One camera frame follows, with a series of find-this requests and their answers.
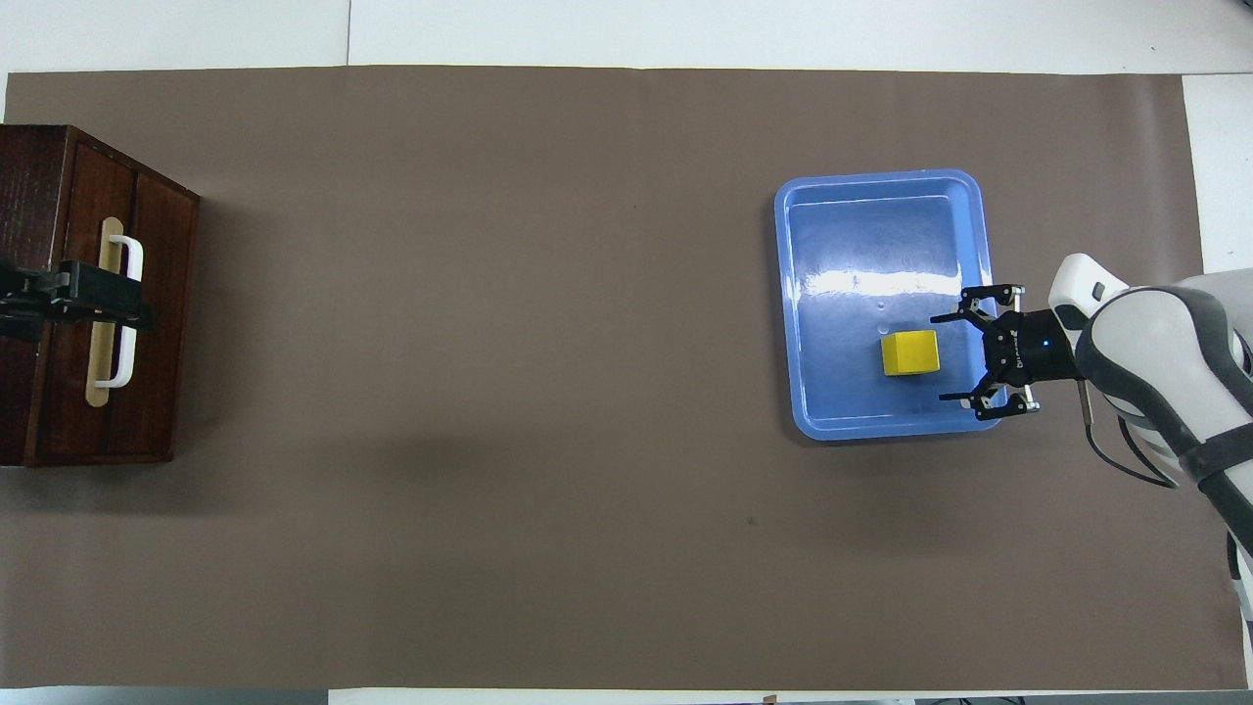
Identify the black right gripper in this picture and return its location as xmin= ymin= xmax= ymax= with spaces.
xmin=930 ymin=284 xmax=1080 ymax=423

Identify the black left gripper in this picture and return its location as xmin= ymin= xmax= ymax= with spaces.
xmin=0 ymin=258 xmax=155 ymax=343

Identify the white drawer handle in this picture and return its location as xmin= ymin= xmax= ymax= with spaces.
xmin=86 ymin=235 xmax=145 ymax=390

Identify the yellow cube block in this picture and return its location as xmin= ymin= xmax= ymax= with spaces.
xmin=880 ymin=330 xmax=942 ymax=378

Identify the dark wooden cabinet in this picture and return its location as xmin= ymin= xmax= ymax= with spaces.
xmin=0 ymin=124 xmax=202 ymax=468

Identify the blue plastic tray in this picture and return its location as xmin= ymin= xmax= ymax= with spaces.
xmin=773 ymin=168 xmax=1009 ymax=442

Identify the brown table mat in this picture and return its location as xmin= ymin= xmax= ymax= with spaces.
xmin=0 ymin=65 xmax=1249 ymax=691

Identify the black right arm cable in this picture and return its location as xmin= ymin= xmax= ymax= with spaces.
xmin=1075 ymin=377 xmax=1183 ymax=491

